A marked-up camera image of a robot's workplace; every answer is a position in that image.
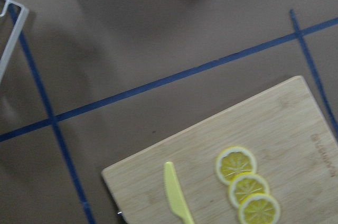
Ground middle lemon slice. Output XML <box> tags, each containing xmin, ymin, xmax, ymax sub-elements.
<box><xmin>228</xmin><ymin>172</ymin><xmax>270</xmax><ymax>208</ymax></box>

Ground top lemon slice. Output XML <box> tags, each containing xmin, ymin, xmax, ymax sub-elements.
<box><xmin>214</xmin><ymin>146</ymin><xmax>258</xmax><ymax>185</ymax></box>

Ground bottom lemon slice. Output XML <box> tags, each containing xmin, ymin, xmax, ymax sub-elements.
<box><xmin>238</xmin><ymin>193</ymin><xmax>281</xmax><ymax>224</ymax></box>

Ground bamboo cutting board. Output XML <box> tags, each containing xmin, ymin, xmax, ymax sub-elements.
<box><xmin>102</xmin><ymin>76</ymin><xmax>337</xmax><ymax>223</ymax></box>

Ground white wire rack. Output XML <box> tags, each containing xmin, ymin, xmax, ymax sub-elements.
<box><xmin>1</xmin><ymin>0</ymin><xmax>29</xmax><ymax>81</ymax></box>

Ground lemon slice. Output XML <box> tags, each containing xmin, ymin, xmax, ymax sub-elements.
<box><xmin>214</xmin><ymin>146</ymin><xmax>258</xmax><ymax>185</ymax></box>
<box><xmin>228</xmin><ymin>172</ymin><xmax>270</xmax><ymax>208</ymax></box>
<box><xmin>238</xmin><ymin>193</ymin><xmax>281</xmax><ymax>224</ymax></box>

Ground yellow plastic knife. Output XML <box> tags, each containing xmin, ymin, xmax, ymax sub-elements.
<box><xmin>164</xmin><ymin>162</ymin><xmax>194</xmax><ymax>224</ymax></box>

